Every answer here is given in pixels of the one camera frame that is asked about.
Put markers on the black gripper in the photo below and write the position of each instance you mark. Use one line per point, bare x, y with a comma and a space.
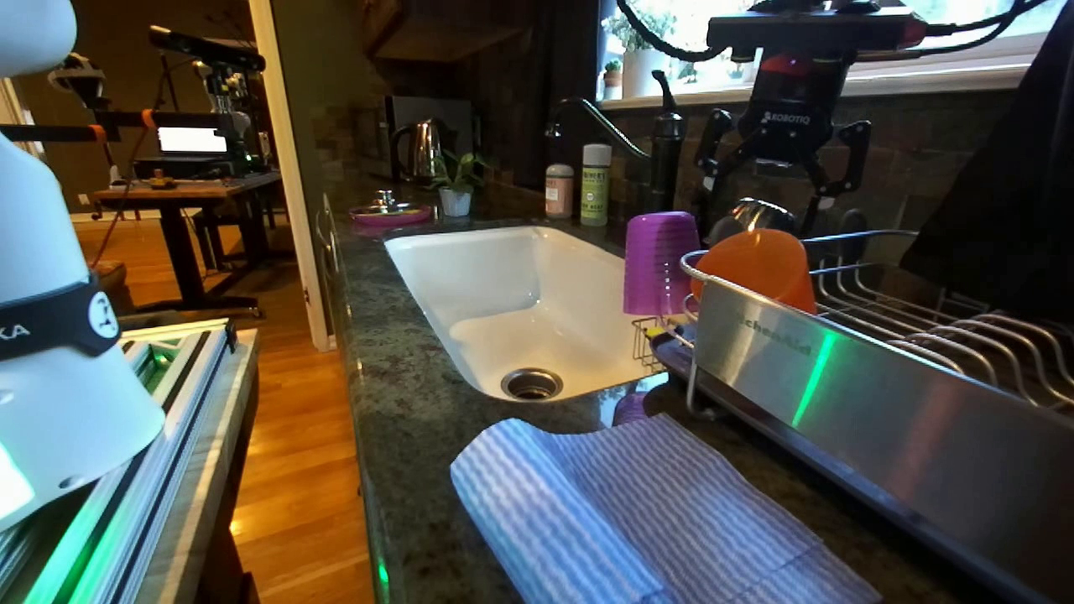
796, 113

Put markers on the silver metal bowl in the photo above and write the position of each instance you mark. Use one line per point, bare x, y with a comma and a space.
750, 220

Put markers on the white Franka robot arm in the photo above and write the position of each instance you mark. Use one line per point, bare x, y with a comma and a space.
56, 391

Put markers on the orange plastic bowl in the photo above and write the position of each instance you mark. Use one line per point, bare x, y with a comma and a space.
761, 271

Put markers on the purple plastic cup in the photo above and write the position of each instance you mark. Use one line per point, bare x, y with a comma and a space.
659, 263

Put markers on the windowsill plant in white pot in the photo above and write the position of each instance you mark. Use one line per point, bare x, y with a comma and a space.
638, 67

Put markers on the white window sill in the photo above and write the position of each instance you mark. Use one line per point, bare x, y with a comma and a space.
951, 76

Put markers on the small dark windowsill pot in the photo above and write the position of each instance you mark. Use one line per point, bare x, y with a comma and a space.
613, 83

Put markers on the green bottle white cap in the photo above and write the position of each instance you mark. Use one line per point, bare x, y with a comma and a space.
594, 187

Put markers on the dark kitchen faucet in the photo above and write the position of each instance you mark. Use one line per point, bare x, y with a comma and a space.
592, 119

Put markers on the stainless steel dish rack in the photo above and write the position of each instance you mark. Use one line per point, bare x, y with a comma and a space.
893, 413

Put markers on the white kitchen sink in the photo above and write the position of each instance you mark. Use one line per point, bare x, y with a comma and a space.
504, 290

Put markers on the plant in small white pot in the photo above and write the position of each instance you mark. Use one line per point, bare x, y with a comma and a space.
454, 198

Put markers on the metal sink drain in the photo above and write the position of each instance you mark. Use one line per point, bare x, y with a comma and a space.
531, 384

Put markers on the metal kettle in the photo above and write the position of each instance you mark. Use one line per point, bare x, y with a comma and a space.
417, 151

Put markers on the blue striped dish cloth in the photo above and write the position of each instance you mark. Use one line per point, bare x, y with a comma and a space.
648, 514

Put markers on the pink soap dish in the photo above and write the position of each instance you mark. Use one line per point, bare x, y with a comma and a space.
391, 220

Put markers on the lit computer monitor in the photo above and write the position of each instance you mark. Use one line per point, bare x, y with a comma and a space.
193, 140

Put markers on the dark wooden desk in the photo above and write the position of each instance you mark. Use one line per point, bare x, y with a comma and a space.
179, 196

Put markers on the stand with red clamps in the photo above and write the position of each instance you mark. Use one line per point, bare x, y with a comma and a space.
69, 129

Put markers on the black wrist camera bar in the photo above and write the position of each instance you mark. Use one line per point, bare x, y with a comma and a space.
818, 34

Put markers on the white door frame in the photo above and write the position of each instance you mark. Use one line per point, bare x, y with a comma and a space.
290, 204

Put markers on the black camera tripod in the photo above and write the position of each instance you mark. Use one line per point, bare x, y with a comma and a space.
220, 55

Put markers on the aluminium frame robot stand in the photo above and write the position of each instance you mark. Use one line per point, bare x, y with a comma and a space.
170, 448

